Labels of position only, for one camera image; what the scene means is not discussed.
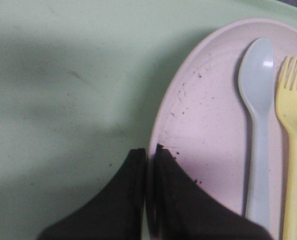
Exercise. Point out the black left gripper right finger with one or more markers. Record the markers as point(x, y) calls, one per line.
point(186, 212)

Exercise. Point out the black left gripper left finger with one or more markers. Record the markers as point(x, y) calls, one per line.
point(115, 213)

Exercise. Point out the cream round plate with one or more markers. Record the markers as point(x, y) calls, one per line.
point(202, 119)

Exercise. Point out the yellow plastic fork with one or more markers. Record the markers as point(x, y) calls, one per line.
point(286, 111)

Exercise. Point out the light green rectangular tray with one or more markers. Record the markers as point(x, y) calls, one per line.
point(80, 84)

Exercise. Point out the light blue plastic spoon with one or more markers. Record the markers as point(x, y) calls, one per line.
point(256, 87)

